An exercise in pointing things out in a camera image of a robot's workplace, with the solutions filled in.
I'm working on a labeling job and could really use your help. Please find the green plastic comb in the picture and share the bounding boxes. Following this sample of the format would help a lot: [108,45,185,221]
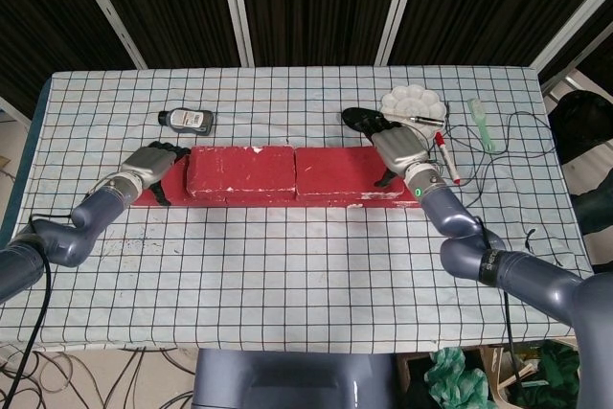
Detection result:
[467,97,497,152]

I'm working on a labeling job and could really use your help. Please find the green crumpled cloth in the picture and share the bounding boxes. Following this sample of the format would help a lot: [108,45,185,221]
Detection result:
[427,348,488,409]

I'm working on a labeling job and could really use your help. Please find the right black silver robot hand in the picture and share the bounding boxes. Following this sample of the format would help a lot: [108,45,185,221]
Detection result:
[366,120,430,189]

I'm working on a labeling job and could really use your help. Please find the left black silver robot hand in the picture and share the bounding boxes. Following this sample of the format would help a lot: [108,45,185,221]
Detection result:
[119,140,193,207]

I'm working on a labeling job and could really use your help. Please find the grey robot torso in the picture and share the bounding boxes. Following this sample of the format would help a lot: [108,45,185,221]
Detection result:
[191,349,398,409]

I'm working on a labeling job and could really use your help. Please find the red brick with small dents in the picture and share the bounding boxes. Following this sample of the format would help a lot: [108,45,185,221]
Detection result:
[184,144,297,199]

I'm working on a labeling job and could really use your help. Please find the thin black wire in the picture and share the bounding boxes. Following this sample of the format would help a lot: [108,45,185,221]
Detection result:
[443,102,559,209]

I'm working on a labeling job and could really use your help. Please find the silver metal pen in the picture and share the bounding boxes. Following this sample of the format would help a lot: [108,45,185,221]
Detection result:
[382,110,446,127]

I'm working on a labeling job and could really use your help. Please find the black floor cables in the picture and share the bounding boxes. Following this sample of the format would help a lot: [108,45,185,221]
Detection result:
[0,345,198,409]

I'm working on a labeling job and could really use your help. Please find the white paint palette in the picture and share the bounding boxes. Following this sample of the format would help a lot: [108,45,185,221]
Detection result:
[380,85,449,131]

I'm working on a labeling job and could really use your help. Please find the red base brick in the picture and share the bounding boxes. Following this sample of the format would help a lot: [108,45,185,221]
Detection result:
[131,152,231,210]

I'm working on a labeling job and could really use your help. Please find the black bag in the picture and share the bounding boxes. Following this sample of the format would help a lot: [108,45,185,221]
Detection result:
[545,90,613,277]

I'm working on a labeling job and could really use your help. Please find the white partition frame post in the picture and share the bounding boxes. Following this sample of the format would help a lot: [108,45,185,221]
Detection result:
[531,0,613,76]
[71,0,148,70]
[217,0,256,68]
[375,0,425,66]

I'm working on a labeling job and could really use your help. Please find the wooden crate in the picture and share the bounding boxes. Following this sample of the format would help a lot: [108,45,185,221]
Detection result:
[396,339,581,409]

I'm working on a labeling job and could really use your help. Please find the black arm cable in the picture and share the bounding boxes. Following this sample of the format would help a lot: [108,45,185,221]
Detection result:
[0,215,79,409]
[473,216,524,409]

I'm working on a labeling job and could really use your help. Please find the dark ink bottle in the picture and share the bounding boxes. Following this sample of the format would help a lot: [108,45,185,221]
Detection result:
[157,109,216,135]

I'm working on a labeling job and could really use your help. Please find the white black checkered tablecloth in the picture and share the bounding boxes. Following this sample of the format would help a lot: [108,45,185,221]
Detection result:
[0,66,598,351]

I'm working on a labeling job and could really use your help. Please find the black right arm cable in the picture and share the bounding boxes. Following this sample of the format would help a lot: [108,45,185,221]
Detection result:
[473,216,524,409]

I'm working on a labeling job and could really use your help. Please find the red brick with chipped corner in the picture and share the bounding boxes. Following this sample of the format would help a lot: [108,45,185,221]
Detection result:
[294,146,408,202]

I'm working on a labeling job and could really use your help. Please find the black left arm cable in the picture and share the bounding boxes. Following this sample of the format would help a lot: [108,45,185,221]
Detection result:
[0,215,79,409]

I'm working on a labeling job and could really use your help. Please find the red capped white marker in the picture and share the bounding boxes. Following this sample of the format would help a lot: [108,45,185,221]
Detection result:
[433,131,464,185]

